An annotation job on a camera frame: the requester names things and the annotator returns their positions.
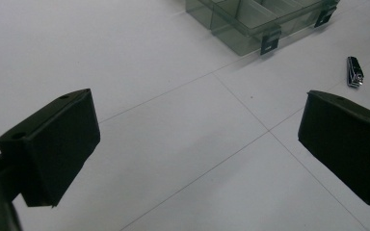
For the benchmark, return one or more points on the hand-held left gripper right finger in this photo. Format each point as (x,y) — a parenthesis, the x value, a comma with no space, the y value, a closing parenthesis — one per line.
(347,141)

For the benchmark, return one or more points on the transparent grey compartment box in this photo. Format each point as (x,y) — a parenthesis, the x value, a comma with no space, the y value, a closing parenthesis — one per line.
(253,19)

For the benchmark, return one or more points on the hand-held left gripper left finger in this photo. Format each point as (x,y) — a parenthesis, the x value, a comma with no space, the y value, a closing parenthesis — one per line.
(61,144)

